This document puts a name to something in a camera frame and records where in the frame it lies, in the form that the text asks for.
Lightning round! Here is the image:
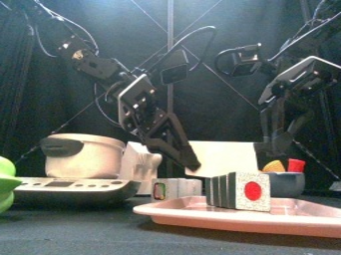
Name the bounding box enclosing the sushi roll green centre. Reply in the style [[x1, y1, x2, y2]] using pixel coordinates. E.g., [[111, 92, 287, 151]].
[[151, 177, 203, 203]]

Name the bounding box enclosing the sushi roll black white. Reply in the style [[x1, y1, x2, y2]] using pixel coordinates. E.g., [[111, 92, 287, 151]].
[[203, 173, 230, 208]]

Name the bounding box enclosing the yellow toy food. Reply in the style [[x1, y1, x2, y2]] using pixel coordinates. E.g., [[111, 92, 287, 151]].
[[261, 159, 287, 173]]

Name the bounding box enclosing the red toy food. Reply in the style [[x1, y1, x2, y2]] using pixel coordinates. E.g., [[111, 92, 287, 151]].
[[286, 157, 307, 173]]

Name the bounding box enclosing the grey bowl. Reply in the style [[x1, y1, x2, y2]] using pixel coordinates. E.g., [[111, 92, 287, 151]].
[[263, 171, 307, 199]]

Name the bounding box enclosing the box with red circle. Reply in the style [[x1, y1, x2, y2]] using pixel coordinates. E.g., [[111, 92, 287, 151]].
[[226, 171, 273, 213]]

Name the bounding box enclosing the grey kitchen scale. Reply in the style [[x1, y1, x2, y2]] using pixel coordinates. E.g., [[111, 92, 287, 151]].
[[12, 176, 143, 207]]

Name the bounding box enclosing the pink plastic tray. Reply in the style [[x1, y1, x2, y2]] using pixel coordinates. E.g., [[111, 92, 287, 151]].
[[132, 195, 341, 240]]

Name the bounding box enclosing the green toy vegetable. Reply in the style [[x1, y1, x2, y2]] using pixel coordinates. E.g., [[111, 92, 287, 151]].
[[0, 155, 23, 215]]

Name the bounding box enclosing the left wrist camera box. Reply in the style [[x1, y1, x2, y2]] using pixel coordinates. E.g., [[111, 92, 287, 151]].
[[159, 49, 190, 86]]

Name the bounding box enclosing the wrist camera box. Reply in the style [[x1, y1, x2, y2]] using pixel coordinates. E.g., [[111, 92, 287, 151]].
[[159, 49, 190, 86], [229, 43, 265, 78]]

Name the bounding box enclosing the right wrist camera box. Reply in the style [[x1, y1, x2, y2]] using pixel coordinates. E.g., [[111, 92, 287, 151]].
[[229, 43, 265, 78]]

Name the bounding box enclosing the white pot grey handle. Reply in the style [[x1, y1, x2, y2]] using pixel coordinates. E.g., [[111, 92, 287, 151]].
[[40, 132, 127, 180]]

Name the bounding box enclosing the black right camera cable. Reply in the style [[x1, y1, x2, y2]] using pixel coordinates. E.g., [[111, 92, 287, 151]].
[[212, 47, 250, 77]]

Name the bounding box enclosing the black camera cable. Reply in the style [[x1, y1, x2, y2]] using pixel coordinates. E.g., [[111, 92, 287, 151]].
[[212, 47, 250, 77], [146, 25, 218, 73]]

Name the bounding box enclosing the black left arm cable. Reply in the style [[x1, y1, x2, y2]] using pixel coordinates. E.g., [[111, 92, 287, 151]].
[[31, 0, 101, 59]]

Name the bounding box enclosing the metal frame pole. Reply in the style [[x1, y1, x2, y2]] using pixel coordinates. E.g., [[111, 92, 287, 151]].
[[167, 0, 175, 178]]

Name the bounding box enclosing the black left camera cable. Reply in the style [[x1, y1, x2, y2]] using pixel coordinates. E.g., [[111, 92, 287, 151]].
[[146, 25, 218, 73]]

